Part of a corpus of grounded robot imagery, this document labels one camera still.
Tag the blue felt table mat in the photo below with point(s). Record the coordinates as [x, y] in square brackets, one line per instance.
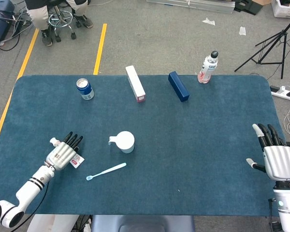
[183, 145]

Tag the chrome swivel stool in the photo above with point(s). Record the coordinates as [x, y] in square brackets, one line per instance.
[60, 19]

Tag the crumpled white paper scrap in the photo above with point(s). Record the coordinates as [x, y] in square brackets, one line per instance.
[209, 21]

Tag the white printed toothpaste tube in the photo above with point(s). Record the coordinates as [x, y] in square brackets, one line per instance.
[77, 161]

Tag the white pink box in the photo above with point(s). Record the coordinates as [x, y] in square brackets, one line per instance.
[135, 82]

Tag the light blue toothbrush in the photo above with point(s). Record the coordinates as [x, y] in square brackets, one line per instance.
[106, 171]

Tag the dark blue long box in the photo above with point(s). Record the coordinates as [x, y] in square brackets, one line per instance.
[178, 85]

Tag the pink drink plastic bottle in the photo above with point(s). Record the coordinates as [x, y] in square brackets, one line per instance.
[206, 70]

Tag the black foam pieces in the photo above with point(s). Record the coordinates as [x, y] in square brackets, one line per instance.
[246, 7]

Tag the blue soda can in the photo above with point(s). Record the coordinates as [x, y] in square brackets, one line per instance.
[85, 90]

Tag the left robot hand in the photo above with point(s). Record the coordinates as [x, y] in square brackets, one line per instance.
[61, 155]

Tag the white power strip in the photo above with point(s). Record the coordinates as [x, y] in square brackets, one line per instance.
[282, 93]

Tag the flat white paper scrap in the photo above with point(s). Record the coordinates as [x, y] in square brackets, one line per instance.
[242, 31]

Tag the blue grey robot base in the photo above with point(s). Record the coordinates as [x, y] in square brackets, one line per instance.
[140, 223]

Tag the aluminium profile rails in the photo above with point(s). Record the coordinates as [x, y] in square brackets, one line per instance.
[195, 4]

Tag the black tripod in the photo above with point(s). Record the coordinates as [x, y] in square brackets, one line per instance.
[284, 55]

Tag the white storage bin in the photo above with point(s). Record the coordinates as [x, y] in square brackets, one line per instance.
[282, 10]

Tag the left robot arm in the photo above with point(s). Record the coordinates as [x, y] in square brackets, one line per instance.
[29, 191]

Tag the brown cardboard box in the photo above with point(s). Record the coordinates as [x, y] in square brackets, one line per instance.
[262, 2]

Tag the person in beige trousers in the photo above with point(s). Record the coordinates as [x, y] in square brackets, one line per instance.
[38, 17]

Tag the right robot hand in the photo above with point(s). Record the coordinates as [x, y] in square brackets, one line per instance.
[279, 162]

